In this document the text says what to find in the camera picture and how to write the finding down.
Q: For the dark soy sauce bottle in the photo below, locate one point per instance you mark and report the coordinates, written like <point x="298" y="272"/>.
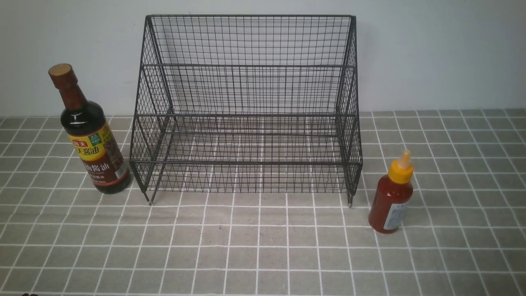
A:
<point x="85" y="124"/>

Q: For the black wire mesh shelf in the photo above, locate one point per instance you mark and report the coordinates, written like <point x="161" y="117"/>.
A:
<point x="247" y="103"/>

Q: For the red chili sauce squeeze bottle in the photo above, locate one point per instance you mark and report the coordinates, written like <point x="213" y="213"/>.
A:
<point x="393" y="192"/>

